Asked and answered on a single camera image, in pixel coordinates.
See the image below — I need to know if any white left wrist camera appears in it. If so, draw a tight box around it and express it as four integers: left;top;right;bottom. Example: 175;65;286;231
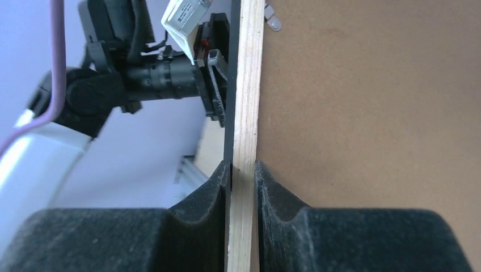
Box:
161;0;212;65

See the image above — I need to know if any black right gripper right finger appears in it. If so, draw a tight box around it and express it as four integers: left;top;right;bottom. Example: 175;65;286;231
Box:
255;161;471;271

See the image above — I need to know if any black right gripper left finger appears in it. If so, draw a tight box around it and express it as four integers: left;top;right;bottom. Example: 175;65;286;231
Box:
1;162;230;271

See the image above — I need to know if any brown cardboard backing board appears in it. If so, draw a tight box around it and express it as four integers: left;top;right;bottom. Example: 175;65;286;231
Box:
257;1;480;271

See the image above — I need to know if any wooden picture frame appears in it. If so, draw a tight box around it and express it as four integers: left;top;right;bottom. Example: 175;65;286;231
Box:
226;1;265;271

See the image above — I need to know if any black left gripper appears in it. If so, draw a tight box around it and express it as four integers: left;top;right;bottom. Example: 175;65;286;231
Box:
77;1;230;127

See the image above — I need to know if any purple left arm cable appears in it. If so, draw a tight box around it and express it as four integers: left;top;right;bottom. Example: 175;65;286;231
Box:
0;0;67;159

